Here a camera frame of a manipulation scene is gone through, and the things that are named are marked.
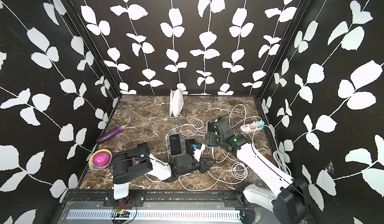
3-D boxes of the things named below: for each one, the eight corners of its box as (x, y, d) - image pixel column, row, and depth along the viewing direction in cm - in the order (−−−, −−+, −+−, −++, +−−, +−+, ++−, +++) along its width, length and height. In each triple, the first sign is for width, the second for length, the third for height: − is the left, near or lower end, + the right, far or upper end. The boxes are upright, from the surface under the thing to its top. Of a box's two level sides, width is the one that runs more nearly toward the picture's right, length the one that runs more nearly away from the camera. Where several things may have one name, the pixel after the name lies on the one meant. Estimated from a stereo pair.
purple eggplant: (100, 144, 95) (97, 142, 92) (98, 141, 96) (96, 139, 94) (129, 127, 103) (127, 124, 101) (127, 124, 105) (125, 122, 102)
